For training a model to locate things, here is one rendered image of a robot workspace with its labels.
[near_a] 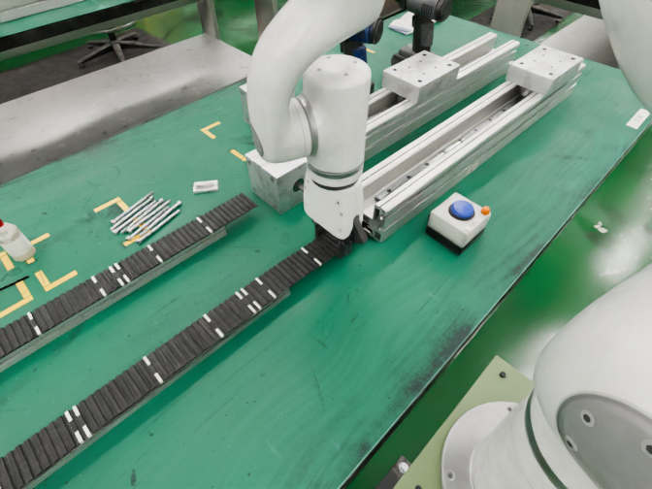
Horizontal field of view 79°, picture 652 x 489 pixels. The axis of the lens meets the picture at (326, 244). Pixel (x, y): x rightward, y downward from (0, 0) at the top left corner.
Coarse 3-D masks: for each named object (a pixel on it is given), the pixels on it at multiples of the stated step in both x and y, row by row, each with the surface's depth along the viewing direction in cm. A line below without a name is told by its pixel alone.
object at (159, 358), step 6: (156, 348) 58; (150, 354) 57; (156, 354) 57; (162, 354) 57; (156, 360) 57; (162, 360) 57; (168, 360) 57; (156, 366) 56; (162, 366) 56; (168, 366) 56; (174, 366) 56; (162, 372) 55; (168, 372) 56; (174, 372) 55
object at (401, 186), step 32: (512, 96) 101; (544, 96) 95; (448, 128) 86; (480, 128) 90; (512, 128) 92; (384, 160) 78; (416, 160) 83; (448, 160) 78; (480, 160) 89; (384, 192) 76; (416, 192) 74; (384, 224) 72
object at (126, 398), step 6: (114, 378) 55; (120, 378) 55; (108, 384) 55; (114, 384) 54; (120, 384) 54; (126, 384) 55; (114, 390) 54; (120, 390) 54; (126, 390) 54; (120, 396) 53; (126, 396) 54; (132, 396) 53; (120, 402) 53; (126, 402) 53; (132, 402) 53; (126, 408) 52
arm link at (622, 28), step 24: (600, 0) 19; (624, 0) 17; (648, 0) 16; (624, 24) 17; (648, 24) 16; (624, 48) 18; (648, 48) 17; (624, 72) 19; (648, 72) 17; (648, 96) 19
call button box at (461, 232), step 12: (444, 204) 74; (432, 216) 73; (444, 216) 72; (456, 216) 71; (480, 216) 72; (432, 228) 75; (444, 228) 72; (456, 228) 70; (468, 228) 70; (480, 228) 73; (444, 240) 74; (456, 240) 72; (468, 240) 71; (456, 252) 73
